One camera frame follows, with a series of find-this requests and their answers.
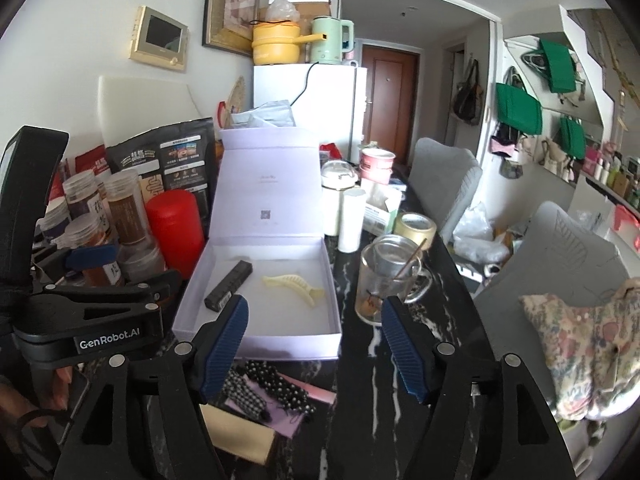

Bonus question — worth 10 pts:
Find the person's left hand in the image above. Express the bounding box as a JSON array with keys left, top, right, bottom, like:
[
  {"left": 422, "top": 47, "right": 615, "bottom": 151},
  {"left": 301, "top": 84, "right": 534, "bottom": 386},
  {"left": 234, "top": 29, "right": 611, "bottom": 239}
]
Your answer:
[{"left": 0, "top": 366, "right": 76, "bottom": 431}]

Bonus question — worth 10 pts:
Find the row of shelf bottles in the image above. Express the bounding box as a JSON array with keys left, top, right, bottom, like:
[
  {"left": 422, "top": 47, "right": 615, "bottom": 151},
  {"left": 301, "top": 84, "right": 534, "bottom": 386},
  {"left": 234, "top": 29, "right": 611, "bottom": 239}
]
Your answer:
[{"left": 582, "top": 145, "right": 640, "bottom": 207}]

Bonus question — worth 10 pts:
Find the glass mug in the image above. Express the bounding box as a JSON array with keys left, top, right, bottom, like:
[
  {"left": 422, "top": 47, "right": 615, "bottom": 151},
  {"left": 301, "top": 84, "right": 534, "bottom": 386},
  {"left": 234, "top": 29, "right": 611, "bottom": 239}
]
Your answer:
[{"left": 356, "top": 235, "right": 433, "bottom": 323}]

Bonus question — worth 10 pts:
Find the purple card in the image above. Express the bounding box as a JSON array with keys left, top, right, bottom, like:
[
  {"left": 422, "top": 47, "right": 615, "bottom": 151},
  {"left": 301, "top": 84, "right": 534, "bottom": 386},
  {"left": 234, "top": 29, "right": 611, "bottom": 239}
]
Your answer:
[{"left": 267, "top": 400, "right": 303, "bottom": 438}]

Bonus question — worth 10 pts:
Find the black printed pouch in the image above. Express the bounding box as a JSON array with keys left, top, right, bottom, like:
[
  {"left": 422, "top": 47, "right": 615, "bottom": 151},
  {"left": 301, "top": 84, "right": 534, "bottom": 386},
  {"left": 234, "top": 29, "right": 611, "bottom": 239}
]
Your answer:
[{"left": 106, "top": 118, "right": 217, "bottom": 221}]

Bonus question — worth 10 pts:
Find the beige tape roll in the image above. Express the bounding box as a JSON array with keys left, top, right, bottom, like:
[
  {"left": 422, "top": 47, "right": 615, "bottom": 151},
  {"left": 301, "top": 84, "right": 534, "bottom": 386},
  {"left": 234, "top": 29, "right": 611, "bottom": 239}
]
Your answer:
[{"left": 394, "top": 213, "right": 437, "bottom": 247}]

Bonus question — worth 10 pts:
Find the dark hanging handbag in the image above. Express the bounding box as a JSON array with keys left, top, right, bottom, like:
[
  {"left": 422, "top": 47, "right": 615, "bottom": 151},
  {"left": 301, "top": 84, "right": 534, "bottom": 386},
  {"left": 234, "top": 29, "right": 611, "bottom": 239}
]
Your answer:
[{"left": 452, "top": 60, "right": 486, "bottom": 125}]

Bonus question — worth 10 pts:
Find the brown door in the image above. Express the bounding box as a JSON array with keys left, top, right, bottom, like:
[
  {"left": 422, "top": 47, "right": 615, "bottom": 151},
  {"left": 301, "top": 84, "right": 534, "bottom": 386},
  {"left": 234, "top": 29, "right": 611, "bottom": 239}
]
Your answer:
[{"left": 361, "top": 44, "right": 419, "bottom": 163}]

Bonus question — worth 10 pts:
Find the pink plastic bag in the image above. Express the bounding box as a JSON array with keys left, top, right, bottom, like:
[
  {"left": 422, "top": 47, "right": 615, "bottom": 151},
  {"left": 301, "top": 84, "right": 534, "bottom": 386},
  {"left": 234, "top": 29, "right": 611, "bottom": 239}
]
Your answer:
[{"left": 612, "top": 205, "right": 640, "bottom": 252}]

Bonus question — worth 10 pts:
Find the framed picture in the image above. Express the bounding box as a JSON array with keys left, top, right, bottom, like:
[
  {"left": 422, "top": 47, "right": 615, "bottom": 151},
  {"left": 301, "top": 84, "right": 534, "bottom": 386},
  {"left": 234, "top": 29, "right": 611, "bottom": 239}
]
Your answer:
[{"left": 202, "top": 0, "right": 262, "bottom": 57}]

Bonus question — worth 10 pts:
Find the pack of face masks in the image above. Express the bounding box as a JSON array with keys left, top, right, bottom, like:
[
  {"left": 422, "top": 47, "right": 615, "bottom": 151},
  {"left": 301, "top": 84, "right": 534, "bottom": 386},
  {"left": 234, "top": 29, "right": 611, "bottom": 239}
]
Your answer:
[{"left": 231, "top": 100, "right": 296, "bottom": 129}]

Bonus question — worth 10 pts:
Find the woven hand fan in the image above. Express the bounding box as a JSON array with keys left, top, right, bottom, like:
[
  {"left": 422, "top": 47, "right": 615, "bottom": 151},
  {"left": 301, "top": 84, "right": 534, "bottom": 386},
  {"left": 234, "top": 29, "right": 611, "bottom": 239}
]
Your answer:
[{"left": 222, "top": 77, "right": 249, "bottom": 129}]

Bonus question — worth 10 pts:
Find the white gift box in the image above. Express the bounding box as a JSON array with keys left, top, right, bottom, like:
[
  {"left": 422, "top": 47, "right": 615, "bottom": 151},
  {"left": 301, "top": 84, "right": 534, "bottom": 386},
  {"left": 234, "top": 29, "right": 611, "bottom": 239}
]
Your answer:
[{"left": 171, "top": 127, "right": 343, "bottom": 362}]

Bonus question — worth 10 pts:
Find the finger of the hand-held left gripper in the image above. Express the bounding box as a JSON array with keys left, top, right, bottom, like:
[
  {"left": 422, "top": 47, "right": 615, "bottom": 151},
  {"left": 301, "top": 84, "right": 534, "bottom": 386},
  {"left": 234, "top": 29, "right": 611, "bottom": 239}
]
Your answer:
[
  {"left": 32, "top": 245, "right": 117, "bottom": 282},
  {"left": 42, "top": 269, "right": 182, "bottom": 322}
]

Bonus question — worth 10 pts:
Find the cream hair claw clip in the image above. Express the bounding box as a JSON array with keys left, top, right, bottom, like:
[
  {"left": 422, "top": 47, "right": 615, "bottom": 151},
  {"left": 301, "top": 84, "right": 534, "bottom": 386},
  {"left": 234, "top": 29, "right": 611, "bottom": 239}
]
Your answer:
[{"left": 262, "top": 273, "right": 327, "bottom": 307}]

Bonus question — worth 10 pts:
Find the light green kettle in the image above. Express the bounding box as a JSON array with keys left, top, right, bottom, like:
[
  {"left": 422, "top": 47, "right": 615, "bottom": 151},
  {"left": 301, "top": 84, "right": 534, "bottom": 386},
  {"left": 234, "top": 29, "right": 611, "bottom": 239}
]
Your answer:
[{"left": 311, "top": 16, "right": 355, "bottom": 65}]

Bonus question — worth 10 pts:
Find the gold rectangular box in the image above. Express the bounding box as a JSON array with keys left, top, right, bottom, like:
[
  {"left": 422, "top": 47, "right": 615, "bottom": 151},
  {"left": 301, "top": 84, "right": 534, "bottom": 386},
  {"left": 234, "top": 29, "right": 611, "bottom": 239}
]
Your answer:
[{"left": 202, "top": 402, "right": 277, "bottom": 465}]

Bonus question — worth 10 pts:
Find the small black cube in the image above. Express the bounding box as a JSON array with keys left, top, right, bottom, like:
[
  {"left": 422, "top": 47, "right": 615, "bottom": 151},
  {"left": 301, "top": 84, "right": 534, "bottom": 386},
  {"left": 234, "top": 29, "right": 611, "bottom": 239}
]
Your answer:
[{"left": 205, "top": 259, "right": 253, "bottom": 312}]

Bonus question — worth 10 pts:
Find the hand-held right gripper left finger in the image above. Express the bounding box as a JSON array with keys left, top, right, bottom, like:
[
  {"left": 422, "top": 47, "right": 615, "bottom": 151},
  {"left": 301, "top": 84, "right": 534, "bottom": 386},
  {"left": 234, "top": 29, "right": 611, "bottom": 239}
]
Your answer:
[{"left": 52, "top": 295, "right": 249, "bottom": 480}]

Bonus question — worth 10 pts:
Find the floral cloth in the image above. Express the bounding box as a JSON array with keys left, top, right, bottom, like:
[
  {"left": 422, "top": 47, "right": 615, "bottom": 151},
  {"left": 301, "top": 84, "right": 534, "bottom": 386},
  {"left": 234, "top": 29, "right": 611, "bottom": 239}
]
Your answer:
[{"left": 520, "top": 277, "right": 640, "bottom": 422}]

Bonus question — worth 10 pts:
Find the clear plastic bag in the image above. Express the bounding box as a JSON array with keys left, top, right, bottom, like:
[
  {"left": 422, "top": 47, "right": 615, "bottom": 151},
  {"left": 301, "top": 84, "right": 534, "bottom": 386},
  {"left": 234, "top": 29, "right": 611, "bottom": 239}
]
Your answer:
[{"left": 452, "top": 202, "right": 506, "bottom": 264}]

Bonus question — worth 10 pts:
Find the gold wall intercom panel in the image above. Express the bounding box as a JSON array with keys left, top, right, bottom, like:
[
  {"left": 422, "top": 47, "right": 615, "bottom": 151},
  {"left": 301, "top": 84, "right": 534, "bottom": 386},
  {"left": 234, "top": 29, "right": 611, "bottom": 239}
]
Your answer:
[{"left": 130, "top": 6, "right": 190, "bottom": 69}]

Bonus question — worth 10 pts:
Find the green tote bag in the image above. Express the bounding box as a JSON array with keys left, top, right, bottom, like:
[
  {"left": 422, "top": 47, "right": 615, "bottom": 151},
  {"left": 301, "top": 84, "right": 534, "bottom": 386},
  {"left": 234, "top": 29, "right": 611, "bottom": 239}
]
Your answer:
[
  {"left": 559, "top": 115, "right": 587, "bottom": 161},
  {"left": 495, "top": 82, "right": 544, "bottom": 135}
]

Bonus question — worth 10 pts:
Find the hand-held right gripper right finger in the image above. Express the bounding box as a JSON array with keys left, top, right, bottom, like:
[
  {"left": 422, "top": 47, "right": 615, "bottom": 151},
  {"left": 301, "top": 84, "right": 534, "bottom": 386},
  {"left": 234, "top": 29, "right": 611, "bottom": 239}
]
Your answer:
[{"left": 382, "top": 296, "right": 576, "bottom": 480}]

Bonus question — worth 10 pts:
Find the red cylinder canister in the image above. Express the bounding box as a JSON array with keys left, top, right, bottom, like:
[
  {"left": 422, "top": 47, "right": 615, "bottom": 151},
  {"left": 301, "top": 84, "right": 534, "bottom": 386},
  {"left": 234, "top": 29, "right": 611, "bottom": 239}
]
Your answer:
[{"left": 146, "top": 190, "right": 206, "bottom": 279}]

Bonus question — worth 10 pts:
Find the white fridge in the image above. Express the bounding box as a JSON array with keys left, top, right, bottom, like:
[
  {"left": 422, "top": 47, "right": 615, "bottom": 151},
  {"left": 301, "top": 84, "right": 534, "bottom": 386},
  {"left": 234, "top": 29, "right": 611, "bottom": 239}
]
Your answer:
[{"left": 252, "top": 62, "right": 369, "bottom": 166}]

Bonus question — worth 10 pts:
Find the black power cable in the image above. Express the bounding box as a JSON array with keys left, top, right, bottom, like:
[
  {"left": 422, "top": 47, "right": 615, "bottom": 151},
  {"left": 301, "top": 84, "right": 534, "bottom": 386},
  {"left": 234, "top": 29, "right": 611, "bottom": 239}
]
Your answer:
[{"left": 289, "top": 61, "right": 321, "bottom": 111}]

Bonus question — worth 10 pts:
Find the wooden stick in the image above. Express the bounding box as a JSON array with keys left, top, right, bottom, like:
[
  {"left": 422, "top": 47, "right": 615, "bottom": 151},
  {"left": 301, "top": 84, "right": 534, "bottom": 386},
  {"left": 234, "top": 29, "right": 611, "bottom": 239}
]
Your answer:
[{"left": 395, "top": 237, "right": 429, "bottom": 283}]

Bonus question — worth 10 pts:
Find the white cylinder bottle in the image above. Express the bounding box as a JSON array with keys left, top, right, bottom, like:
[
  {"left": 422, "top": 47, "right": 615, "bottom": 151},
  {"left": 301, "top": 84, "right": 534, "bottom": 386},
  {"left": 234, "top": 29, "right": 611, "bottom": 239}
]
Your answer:
[{"left": 338, "top": 187, "right": 369, "bottom": 254}]

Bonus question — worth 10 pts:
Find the cardboard box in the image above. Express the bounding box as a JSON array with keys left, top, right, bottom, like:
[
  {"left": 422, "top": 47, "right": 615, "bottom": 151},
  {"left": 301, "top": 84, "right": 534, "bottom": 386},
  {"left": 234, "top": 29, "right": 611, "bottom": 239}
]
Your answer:
[{"left": 257, "top": 0, "right": 334, "bottom": 24}]

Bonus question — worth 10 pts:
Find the group of clear spice jars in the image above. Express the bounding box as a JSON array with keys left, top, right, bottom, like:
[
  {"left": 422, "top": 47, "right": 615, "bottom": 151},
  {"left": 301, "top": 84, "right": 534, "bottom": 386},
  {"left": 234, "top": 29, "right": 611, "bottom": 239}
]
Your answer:
[{"left": 35, "top": 167, "right": 168, "bottom": 288}]

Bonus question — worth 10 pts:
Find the green white small carton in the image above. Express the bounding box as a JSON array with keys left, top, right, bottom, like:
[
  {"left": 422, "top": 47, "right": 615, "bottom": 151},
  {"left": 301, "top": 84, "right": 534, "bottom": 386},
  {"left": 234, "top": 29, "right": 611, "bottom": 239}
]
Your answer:
[{"left": 362, "top": 182, "right": 404, "bottom": 234}]

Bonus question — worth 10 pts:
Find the pink card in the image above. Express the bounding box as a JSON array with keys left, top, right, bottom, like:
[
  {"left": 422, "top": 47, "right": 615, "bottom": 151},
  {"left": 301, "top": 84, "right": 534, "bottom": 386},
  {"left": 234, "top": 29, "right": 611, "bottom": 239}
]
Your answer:
[{"left": 250, "top": 374, "right": 337, "bottom": 406}]

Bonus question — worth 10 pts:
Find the glass strainer insert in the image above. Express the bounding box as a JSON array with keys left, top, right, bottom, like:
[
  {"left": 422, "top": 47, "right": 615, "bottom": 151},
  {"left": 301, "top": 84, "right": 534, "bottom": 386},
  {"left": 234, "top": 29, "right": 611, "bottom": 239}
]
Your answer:
[{"left": 371, "top": 236, "right": 417, "bottom": 283}]

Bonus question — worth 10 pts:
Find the grey leaf pattern chair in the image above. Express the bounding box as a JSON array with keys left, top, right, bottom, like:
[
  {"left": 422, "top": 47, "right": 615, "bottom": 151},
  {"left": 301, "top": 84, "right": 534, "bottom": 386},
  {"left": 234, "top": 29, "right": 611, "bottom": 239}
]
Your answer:
[
  {"left": 472, "top": 201, "right": 632, "bottom": 401},
  {"left": 407, "top": 137, "right": 484, "bottom": 242}
]

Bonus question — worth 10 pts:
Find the yellow electric pot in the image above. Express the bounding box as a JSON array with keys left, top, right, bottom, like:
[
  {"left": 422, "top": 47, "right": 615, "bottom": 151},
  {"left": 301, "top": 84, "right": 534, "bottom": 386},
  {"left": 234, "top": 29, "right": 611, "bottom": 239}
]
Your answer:
[{"left": 251, "top": 20, "right": 329, "bottom": 66}]

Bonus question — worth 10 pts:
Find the red snack packet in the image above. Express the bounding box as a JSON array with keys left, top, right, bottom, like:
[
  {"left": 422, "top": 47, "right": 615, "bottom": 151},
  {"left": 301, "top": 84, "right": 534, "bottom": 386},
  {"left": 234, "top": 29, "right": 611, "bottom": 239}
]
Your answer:
[{"left": 75, "top": 145, "right": 109, "bottom": 177}]

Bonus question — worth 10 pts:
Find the black white checked scrunchie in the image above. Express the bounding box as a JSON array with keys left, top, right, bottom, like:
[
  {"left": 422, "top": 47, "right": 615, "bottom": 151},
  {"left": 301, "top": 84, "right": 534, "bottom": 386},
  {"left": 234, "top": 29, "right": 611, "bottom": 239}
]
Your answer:
[{"left": 220, "top": 366, "right": 271, "bottom": 420}]

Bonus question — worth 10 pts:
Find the white jar with clear lid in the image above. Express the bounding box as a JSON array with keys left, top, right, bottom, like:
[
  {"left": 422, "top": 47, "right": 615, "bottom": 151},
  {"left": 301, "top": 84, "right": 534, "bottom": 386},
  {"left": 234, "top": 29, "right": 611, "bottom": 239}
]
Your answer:
[{"left": 320, "top": 160, "right": 359, "bottom": 237}]

